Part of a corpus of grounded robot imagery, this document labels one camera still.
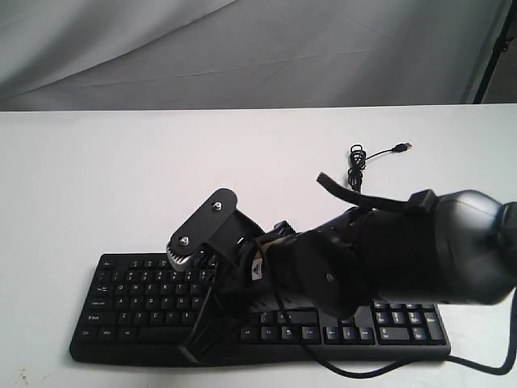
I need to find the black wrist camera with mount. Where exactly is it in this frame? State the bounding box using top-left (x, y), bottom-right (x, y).
top-left (166, 188), bottom-right (264, 272)

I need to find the black light stand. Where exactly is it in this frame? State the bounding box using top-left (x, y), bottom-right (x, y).
top-left (472, 1), bottom-right (516, 104)

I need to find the grey backdrop cloth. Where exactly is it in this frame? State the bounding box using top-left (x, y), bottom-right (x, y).
top-left (1, 1), bottom-right (511, 111)

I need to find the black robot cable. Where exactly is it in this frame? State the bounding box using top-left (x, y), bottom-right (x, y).
top-left (242, 238), bottom-right (517, 377)

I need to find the black velcro strap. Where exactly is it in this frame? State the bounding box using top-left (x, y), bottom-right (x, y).
top-left (315, 171), bottom-right (413, 211)

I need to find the black keyboard usb cable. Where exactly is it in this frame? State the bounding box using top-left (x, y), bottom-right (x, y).
top-left (343, 141), bottom-right (413, 192)

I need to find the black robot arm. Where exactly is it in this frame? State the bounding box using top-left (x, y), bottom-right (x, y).
top-left (166, 186), bottom-right (516, 362)

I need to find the black acer keyboard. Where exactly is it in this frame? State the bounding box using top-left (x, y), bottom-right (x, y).
top-left (69, 253), bottom-right (451, 368)

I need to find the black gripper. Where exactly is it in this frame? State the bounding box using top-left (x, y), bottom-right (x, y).
top-left (178, 238), bottom-right (280, 362)

